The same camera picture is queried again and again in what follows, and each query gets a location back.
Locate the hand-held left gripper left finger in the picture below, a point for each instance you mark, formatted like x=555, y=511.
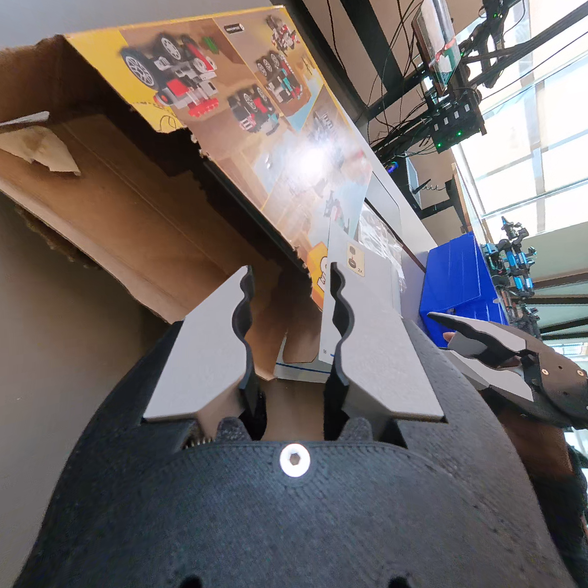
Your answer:
x=202, y=367

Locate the black metal frame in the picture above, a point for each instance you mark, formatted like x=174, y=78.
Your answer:
x=363, y=110

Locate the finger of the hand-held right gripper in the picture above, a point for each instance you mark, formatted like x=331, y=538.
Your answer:
x=500, y=337
x=500, y=381

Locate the blue and black robot arm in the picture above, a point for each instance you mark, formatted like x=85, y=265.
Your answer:
x=512, y=262

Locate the yellow toy brick box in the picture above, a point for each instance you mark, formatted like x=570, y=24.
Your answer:
x=275, y=160

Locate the person's right forearm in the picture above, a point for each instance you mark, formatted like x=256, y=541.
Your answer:
x=574, y=505

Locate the clear plastic bag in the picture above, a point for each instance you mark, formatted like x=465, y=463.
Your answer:
x=379, y=229

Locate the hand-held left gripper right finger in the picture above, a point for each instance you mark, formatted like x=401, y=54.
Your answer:
x=386, y=367

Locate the building instruction booklet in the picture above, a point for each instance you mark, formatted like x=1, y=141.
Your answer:
x=367, y=285

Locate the hanging flat monitor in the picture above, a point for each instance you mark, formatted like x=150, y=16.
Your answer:
x=436, y=41

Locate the blue plastic bin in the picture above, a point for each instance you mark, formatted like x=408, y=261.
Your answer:
x=459, y=280

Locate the person's right hand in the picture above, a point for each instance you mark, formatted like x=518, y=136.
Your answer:
x=537, y=441

